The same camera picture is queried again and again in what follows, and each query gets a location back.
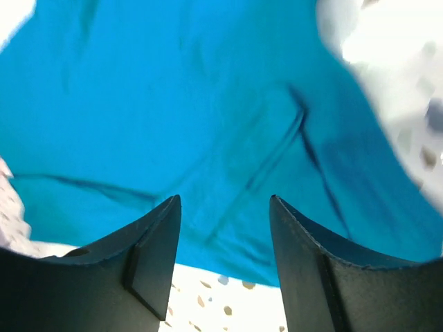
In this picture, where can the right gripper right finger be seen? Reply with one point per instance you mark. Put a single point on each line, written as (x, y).
(329, 283)

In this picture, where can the blue t-shirt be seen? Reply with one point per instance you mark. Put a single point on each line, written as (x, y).
(110, 107)

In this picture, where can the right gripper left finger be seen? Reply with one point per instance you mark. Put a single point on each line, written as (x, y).
(120, 282)

